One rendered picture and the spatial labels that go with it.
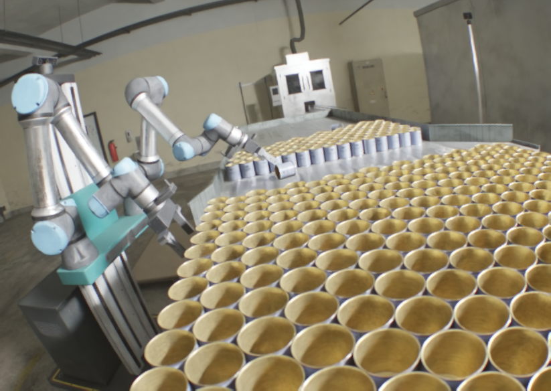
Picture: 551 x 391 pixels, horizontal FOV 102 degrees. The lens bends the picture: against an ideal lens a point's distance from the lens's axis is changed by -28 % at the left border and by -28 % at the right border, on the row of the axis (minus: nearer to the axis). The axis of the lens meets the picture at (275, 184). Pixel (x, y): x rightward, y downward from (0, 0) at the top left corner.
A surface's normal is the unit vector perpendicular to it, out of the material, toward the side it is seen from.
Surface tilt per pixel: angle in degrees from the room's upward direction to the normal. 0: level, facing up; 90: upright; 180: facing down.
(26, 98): 82
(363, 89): 90
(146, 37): 90
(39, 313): 90
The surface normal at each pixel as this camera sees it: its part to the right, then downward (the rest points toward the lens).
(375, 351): 0.15, 0.22
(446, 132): -0.63, 0.33
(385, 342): -0.28, 0.29
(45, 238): 0.34, 0.33
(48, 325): -0.06, 0.29
